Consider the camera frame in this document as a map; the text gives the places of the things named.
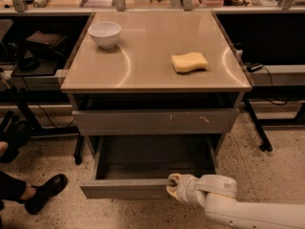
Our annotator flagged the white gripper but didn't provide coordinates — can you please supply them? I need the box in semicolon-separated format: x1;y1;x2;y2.
166;174;199;205

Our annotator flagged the grey drawer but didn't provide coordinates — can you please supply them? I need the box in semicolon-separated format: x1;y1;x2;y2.
72;108;238;135
81;135;219;199

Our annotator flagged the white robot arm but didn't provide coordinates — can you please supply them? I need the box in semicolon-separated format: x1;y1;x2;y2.
166;174;305;229

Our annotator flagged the grey top drawer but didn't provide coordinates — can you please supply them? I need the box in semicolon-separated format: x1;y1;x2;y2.
72;108;238;135

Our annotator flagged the grey drawer cabinet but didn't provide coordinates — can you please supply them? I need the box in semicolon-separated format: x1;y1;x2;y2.
60;10;254;189

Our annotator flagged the black table leg right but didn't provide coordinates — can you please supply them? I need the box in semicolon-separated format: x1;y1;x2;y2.
243;99;273;152

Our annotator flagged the black table leg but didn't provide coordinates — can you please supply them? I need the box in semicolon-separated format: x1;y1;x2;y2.
243;99;273;152
74;135;84;165

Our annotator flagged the black table leg left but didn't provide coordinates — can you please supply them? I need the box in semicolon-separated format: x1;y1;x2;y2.
74;135;84;165

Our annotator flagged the black leather shoe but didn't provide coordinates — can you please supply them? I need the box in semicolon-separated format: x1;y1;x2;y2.
24;174;68;215

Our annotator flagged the yellow sponge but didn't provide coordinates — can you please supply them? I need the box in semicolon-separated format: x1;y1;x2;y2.
172;52;208;73

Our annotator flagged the black power adapter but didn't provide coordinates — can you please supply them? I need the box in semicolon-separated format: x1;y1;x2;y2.
246;63;263;73

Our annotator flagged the person's dark trouser leg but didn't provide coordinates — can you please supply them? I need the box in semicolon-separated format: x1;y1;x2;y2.
0;172;27;202

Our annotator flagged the white ceramic bowl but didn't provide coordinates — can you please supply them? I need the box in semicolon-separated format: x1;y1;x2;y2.
88;21;121;49

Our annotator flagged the dark box on shelf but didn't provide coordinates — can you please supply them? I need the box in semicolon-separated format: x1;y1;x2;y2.
25;31;67;59

